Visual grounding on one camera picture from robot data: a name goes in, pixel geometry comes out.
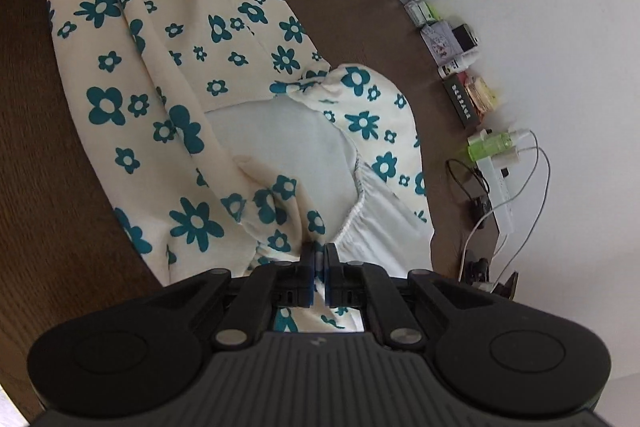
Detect cream teal flower garment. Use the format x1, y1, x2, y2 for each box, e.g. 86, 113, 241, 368
40, 0, 435, 334

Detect phone on black stand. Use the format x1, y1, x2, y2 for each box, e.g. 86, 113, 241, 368
462, 258, 520, 300

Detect white power strip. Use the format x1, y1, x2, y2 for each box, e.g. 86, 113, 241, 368
476, 130, 532, 241

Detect green spray bottle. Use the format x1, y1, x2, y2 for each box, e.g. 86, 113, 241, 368
466, 131, 518, 162

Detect black labelled box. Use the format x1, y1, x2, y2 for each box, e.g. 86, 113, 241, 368
442, 72, 480, 129

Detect yellow pink packets stack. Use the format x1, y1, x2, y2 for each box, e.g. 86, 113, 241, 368
463, 75, 501, 115

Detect small white spray bottle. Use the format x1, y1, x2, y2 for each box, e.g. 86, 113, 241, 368
438, 50, 480, 79

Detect grey decorated tin box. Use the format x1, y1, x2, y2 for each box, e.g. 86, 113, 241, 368
420, 20, 463, 66

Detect green white small boxes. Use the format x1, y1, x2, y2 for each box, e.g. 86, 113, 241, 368
404, 1, 439, 28

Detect black cable bundle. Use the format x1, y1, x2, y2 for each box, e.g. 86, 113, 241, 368
444, 157, 494, 223

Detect white charging cable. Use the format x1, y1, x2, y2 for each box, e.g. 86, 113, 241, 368
458, 128, 552, 291

